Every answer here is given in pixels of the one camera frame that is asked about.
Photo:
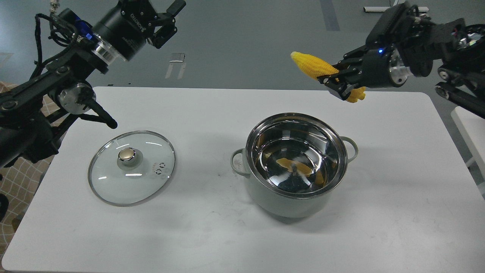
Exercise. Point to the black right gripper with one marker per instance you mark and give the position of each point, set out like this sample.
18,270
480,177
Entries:
359,68

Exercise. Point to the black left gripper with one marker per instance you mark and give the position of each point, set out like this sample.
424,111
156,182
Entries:
127,26

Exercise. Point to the yellow corn cob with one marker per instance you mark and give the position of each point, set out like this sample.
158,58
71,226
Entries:
315,67

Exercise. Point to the glass pot lid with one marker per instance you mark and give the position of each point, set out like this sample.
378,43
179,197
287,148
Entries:
131,168

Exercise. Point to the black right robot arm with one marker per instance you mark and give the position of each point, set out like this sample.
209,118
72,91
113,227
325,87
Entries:
405,43

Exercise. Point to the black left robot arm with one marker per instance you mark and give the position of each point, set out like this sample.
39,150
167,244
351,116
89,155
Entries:
35,114

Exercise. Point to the grey steel cooking pot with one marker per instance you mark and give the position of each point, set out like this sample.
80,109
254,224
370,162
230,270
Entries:
291,162

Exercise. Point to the white stand base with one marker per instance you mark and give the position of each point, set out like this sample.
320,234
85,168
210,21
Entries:
381,9

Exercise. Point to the beige checkered cloth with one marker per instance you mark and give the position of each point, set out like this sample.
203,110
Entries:
18,185

